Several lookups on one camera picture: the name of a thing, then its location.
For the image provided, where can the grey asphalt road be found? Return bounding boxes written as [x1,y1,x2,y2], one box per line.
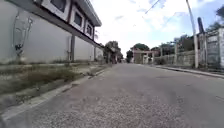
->
[6,62,224,128]

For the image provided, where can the grass verge strip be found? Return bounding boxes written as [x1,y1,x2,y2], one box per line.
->
[0,62,109,105]

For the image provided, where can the overhead wires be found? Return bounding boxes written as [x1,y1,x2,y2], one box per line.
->
[143,0,188,28]

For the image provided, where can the pale concrete kerb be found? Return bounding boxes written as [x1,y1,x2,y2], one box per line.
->
[0,65,113,122]

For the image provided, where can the pale utility pole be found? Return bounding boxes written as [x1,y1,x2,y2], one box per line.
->
[185,0,200,69]

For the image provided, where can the raised concrete kerb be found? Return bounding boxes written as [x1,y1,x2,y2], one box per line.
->
[143,63,224,80]

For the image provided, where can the beige low building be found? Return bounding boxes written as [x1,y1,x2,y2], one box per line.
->
[130,48,160,65]

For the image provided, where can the white building with dark windows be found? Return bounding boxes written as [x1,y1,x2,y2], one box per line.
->
[0,0,105,65]

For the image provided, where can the grey concrete wall with gate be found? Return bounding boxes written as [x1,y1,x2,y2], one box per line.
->
[153,27,224,70]

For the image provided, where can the dark leafy tree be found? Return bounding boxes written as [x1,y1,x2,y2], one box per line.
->
[205,3,224,33]

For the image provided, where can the group of trees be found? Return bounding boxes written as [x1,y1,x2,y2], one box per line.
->
[103,40,162,64]

